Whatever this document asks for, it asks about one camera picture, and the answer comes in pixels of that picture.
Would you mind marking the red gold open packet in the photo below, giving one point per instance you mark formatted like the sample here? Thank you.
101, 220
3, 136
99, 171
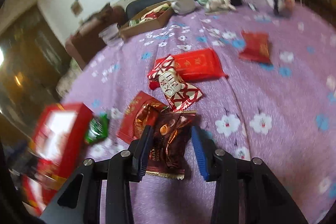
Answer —
143, 110

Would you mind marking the red white patterned candy packet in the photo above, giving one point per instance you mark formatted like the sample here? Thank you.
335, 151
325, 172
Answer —
179, 94

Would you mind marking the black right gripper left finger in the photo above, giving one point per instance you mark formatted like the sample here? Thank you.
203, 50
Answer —
78, 200

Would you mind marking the small red packet far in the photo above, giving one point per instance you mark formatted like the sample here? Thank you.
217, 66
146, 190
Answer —
256, 47

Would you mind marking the dark wooden cabinet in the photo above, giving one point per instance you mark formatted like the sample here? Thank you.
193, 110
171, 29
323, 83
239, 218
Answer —
32, 63

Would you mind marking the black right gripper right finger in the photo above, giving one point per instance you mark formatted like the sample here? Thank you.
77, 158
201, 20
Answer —
245, 190

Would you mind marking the clear plastic cup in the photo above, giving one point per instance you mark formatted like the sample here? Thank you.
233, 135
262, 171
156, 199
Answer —
111, 36

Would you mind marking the purple floral tablecloth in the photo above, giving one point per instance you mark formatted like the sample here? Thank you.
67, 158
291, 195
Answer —
283, 112

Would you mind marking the white ceramic bowl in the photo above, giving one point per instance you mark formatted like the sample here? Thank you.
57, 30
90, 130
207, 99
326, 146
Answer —
183, 7

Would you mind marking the large red flat packet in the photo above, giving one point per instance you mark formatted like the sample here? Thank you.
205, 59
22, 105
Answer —
199, 65

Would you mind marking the dark brown candy packet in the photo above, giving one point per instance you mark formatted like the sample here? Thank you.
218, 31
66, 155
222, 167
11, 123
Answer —
170, 137

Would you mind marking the red white storage box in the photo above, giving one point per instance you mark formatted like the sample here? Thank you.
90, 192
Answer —
56, 144

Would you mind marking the brown armchair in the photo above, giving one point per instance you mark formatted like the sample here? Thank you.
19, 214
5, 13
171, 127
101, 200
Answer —
85, 43

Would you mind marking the green snack packet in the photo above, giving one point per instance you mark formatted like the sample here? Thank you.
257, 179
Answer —
98, 129

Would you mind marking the brown cardboard snack tray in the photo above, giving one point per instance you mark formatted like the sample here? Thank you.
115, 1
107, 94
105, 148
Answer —
149, 19

